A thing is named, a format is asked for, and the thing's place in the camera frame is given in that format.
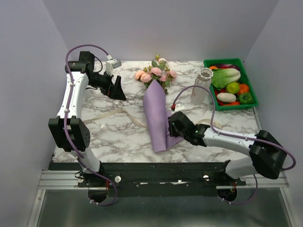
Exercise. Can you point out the green plastic tray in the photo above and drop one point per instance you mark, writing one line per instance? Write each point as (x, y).
(243, 80)

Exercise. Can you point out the white bottle black cap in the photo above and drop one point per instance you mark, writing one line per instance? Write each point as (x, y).
(87, 94)

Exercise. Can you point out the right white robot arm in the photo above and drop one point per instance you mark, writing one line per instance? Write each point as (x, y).
(264, 154)

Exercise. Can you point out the beige ribbon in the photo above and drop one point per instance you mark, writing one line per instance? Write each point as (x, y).
(122, 113)

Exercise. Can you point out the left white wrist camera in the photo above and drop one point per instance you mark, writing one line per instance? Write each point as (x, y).
(111, 65)

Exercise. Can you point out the green toy bell pepper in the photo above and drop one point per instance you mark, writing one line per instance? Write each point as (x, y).
(246, 99)

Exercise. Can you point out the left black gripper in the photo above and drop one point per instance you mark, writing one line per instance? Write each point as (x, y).
(114, 91)

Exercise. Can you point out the orange toy carrot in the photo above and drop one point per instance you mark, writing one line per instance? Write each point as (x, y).
(232, 104)

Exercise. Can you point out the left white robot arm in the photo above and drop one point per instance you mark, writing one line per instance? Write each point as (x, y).
(68, 130)

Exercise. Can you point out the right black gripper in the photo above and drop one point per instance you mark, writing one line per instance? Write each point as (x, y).
(171, 127)

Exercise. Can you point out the purple wrapping paper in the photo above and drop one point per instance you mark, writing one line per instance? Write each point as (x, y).
(154, 104)

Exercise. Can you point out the white toy potato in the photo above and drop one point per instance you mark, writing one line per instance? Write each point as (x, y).
(226, 97)

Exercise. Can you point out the pink artificial flower bouquet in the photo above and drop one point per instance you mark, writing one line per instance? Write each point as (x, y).
(158, 71)

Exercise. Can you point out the purple toy onion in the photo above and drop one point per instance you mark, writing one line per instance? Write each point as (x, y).
(226, 66)

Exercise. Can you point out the white ribbed ceramic vase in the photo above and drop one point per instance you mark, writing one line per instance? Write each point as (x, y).
(202, 85)

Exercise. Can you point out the toy lettuce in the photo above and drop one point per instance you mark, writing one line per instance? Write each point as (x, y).
(222, 77)

